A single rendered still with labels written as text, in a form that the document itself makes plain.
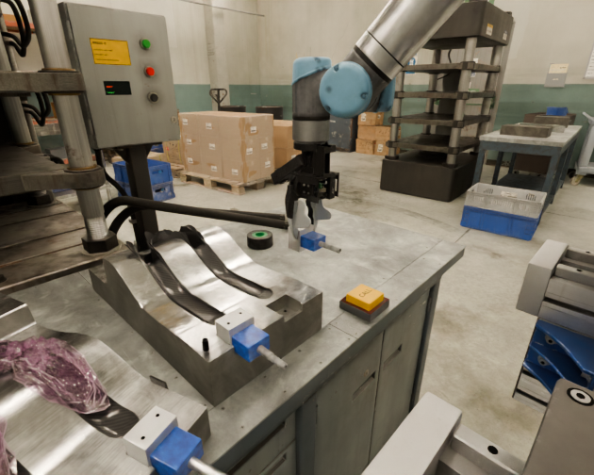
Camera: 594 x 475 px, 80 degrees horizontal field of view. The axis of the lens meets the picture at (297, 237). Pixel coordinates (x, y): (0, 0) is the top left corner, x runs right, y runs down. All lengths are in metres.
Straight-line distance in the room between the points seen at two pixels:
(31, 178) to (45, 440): 0.78
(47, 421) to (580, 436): 0.54
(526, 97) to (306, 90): 6.30
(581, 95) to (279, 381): 6.50
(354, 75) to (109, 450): 0.57
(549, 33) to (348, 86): 6.44
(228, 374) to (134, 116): 0.97
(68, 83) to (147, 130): 0.33
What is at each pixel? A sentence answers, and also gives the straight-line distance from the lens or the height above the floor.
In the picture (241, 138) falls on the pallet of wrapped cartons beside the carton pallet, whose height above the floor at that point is 0.69.
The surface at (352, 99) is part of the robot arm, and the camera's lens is 0.54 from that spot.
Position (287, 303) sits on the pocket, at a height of 0.87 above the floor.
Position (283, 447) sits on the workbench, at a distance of 0.83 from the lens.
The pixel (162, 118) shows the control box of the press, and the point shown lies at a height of 1.15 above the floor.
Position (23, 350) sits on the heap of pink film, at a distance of 0.65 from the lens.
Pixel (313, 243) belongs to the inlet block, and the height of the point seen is 0.94.
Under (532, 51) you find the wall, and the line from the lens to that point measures 6.93.
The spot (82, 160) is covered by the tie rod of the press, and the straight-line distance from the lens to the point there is 1.16.
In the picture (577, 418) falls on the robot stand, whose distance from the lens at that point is 0.34.
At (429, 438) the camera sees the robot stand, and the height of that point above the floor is 0.99.
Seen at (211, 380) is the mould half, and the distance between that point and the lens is 0.57.
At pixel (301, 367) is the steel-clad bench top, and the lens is 0.66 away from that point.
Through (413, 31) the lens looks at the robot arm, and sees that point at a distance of 0.56.
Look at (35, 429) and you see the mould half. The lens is 0.58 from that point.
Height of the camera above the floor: 1.25
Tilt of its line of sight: 23 degrees down
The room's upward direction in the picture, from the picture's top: straight up
